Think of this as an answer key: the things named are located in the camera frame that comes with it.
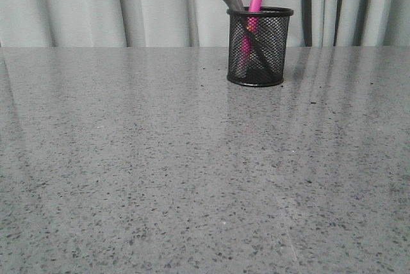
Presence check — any black mesh pen cup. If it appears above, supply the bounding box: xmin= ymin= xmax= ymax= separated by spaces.
xmin=227 ymin=6 xmax=294 ymax=87

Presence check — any grey curtain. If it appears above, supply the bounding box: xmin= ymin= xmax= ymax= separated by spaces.
xmin=1 ymin=0 xmax=409 ymax=47

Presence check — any pink marker pen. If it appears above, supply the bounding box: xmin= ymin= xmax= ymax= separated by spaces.
xmin=238 ymin=0 xmax=262 ymax=79

